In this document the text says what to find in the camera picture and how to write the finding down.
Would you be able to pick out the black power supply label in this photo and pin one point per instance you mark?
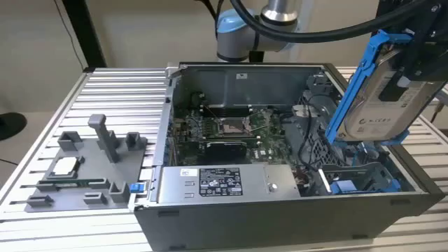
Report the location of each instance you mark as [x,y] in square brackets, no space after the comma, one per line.
[220,182]

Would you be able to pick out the white power supply sticker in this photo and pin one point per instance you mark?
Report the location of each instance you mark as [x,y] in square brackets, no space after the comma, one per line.
[188,172]

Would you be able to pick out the green motherboard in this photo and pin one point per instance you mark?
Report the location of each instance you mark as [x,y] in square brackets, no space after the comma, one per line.
[266,147]

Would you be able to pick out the small blue case latch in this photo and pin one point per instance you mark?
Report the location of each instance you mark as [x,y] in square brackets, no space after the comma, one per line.
[136,188]

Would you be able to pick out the black upright frame post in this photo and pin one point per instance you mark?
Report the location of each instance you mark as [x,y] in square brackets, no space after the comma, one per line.
[84,34]

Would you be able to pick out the hard disk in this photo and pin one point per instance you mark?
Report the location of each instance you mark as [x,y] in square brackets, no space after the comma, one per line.
[378,118]

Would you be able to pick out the green RAM stick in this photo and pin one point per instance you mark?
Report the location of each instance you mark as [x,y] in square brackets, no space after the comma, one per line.
[79,182]

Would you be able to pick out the black round monitor foot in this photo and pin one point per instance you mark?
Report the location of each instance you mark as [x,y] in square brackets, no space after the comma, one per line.
[11,126]

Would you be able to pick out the silver CPU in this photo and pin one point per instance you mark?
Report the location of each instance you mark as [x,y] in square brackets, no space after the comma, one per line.
[64,166]

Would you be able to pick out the CPU socket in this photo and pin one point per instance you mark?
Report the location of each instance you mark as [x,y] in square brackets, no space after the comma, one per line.
[232,127]

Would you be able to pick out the blue bay side clip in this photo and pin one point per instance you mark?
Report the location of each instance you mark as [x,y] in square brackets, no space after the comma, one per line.
[390,186]

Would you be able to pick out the silver power supply unit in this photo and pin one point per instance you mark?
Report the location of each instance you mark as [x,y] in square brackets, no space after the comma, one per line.
[255,183]

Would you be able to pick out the perforated metal disk bay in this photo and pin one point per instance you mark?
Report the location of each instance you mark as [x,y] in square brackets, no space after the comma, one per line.
[315,147]

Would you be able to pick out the grey plastic parts rack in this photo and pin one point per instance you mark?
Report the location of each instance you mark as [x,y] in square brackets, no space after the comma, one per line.
[95,162]

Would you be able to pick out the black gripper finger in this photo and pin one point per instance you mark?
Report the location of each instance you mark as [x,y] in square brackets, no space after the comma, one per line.
[392,90]

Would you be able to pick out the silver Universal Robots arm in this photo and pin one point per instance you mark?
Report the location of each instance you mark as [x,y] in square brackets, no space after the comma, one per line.
[238,39]

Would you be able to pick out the thin metal locking lever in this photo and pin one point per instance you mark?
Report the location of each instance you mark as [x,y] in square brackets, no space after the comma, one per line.
[214,113]

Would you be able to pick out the dark grey PC case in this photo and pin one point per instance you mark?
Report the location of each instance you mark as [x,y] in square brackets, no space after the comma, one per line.
[244,225]

